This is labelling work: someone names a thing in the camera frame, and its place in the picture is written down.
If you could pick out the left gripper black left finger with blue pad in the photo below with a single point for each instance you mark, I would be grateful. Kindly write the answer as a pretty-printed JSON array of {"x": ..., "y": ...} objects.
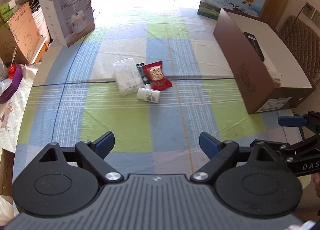
[{"x": 92, "y": 156}]

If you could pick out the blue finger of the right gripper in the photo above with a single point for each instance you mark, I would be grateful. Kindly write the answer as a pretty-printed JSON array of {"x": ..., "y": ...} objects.
[{"x": 292, "y": 121}]

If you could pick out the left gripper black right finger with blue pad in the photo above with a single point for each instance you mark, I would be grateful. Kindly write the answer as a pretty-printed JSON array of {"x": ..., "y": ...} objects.
[{"x": 221, "y": 158}]

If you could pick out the small white pill bottle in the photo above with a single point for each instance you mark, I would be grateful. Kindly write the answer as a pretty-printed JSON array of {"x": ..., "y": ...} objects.
[{"x": 147, "y": 94}]

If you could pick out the dark green sachet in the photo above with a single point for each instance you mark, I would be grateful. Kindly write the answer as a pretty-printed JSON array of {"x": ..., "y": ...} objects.
[{"x": 142, "y": 73}]

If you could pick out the tall black product box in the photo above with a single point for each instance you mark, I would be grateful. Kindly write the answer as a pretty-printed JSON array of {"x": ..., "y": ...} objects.
[{"x": 253, "y": 41}]

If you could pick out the red snack packet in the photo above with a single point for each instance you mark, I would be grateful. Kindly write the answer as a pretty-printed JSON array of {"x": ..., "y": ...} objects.
[{"x": 154, "y": 73}]

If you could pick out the bag of cotton swabs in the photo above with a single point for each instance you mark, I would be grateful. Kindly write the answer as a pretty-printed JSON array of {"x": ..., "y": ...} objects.
[{"x": 274, "y": 74}]

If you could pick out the person's hand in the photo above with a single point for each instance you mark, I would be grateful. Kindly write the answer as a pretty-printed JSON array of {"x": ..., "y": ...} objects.
[{"x": 316, "y": 180}]

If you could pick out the brown open cardboard box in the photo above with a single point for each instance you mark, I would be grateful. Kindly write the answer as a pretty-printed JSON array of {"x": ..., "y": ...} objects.
[{"x": 255, "y": 84}]

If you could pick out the clear plastic floss pick box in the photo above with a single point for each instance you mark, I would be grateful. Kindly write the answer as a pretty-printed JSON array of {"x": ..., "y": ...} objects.
[{"x": 127, "y": 76}]

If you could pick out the plaid checked tablecloth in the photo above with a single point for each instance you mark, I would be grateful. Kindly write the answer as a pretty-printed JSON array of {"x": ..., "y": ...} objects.
[{"x": 75, "y": 97}]

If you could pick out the purple tray box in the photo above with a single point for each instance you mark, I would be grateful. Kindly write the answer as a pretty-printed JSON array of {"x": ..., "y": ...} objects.
[{"x": 10, "y": 85}]

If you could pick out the white plastic bag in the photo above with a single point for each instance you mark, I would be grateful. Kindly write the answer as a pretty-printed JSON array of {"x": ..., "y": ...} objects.
[{"x": 3, "y": 74}]

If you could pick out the red small toy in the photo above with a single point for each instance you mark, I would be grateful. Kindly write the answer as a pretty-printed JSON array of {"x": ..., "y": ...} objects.
[{"x": 11, "y": 71}]

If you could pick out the white humidifier box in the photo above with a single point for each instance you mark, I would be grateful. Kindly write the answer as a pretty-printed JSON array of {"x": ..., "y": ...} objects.
[{"x": 68, "y": 20}]

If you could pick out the brown kraft cardboard box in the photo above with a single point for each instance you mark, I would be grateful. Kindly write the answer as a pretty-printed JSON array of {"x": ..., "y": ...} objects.
[{"x": 23, "y": 44}]

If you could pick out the green tissue packs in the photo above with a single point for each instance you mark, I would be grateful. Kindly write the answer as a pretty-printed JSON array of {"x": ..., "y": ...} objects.
[{"x": 8, "y": 9}]

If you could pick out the wall power socket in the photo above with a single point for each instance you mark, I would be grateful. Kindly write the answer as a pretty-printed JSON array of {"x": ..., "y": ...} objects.
[{"x": 312, "y": 13}]

